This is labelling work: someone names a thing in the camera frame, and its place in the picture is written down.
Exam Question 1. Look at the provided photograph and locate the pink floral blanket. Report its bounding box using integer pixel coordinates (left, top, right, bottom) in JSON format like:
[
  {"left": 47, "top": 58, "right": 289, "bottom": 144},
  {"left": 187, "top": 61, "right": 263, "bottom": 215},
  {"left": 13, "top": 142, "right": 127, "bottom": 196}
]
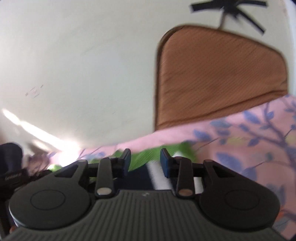
[{"left": 23, "top": 94, "right": 296, "bottom": 241}]

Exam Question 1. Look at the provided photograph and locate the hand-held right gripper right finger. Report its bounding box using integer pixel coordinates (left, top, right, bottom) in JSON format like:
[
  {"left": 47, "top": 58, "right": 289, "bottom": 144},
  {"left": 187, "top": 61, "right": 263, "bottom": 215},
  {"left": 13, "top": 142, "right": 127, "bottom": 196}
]
[{"left": 160, "top": 148, "right": 236, "bottom": 197}]

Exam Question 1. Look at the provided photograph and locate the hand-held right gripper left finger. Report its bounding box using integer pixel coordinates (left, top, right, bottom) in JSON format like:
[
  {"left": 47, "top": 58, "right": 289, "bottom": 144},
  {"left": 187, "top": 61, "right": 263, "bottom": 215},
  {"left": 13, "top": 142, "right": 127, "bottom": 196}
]
[{"left": 54, "top": 148, "right": 131, "bottom": 198}]

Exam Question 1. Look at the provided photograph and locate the black tape mark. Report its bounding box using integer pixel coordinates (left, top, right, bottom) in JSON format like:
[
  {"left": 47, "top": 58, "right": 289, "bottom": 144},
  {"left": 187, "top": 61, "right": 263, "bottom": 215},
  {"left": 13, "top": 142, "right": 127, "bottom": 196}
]
[{"left": 190, "top": 0, "right": 267, "bottom": 36}]

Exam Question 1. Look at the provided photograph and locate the brown ribbed cloth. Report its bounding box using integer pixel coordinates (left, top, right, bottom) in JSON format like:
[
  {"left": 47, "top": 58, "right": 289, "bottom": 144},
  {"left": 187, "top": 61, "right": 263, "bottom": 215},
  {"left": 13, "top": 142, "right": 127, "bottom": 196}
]
[{"left": 154, "top": 25, "right": 288, "bottom": 132}]

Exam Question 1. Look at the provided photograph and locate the green cloth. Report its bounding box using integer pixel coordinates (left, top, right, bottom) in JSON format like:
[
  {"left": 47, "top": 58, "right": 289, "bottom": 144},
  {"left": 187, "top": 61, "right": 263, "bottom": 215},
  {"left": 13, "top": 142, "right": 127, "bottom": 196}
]
[{"left": 50, "top": 142, "right": 199, "bottom": 174}]

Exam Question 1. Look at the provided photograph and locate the navy white striped cloth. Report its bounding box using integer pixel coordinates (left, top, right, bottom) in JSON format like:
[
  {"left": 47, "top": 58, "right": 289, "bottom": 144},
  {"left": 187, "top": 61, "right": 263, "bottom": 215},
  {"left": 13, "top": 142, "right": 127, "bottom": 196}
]
[{"left": 126, "top": 160, "right": 202, "bottom": 192}]

